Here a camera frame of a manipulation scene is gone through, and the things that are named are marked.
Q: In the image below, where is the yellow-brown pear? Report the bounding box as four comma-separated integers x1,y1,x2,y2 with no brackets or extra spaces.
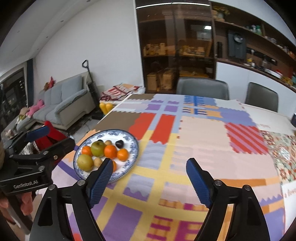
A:
77,154,94,172

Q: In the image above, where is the green apple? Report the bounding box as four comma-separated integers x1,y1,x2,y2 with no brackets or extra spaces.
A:
91,141,106,158

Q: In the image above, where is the orange tangerine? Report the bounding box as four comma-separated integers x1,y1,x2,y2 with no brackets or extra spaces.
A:
104,145,117,160

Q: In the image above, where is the orange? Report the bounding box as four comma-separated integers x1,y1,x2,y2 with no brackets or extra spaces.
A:
117,149,130,162

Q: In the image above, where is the left hand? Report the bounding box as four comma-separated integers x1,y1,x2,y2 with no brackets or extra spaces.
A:
1,192,33,216

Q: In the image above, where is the red cloth item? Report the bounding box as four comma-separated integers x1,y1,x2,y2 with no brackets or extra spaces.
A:
35,121,67,151

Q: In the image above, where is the pink plush toy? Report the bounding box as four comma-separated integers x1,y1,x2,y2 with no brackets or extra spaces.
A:
26,99,45,118

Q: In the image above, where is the grey sofa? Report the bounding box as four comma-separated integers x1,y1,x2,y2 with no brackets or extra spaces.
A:
16,72,95,131

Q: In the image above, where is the tangerine on plate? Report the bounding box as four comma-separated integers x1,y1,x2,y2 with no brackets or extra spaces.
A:
81,146,93,157

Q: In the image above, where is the black upright vacuum cleaner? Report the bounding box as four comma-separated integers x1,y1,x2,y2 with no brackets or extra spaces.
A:
82,60,104,120

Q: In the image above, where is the tangerine at plate edge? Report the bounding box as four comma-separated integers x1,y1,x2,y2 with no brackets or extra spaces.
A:
112,160,117,173

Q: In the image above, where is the dark plum left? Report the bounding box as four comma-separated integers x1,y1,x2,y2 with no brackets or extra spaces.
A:
115,140,125,149

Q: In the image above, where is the blue white porcelain plate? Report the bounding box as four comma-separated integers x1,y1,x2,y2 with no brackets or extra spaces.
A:
73,129,139,183

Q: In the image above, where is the patterned floral table mat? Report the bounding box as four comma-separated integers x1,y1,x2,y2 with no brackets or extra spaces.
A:
260,131,296,185

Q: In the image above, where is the folded striped cloth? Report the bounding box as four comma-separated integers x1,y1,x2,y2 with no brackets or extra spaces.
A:
100,83,141,101

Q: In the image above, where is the colourful patchwork tablecloth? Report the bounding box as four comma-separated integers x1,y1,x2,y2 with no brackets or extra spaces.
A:
52,93,289,241

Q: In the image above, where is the grey chair right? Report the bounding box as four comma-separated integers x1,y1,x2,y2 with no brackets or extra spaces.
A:
245,82,278,112

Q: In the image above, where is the grey chair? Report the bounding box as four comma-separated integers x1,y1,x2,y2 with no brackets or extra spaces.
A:
176,77,229,100
245,82,278,112

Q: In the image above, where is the grey chair left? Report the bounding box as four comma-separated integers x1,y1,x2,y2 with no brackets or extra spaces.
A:
176,77,229,100

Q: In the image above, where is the dark wooden shelf cabinet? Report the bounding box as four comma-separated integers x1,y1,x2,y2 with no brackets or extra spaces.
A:
135,1,215,93

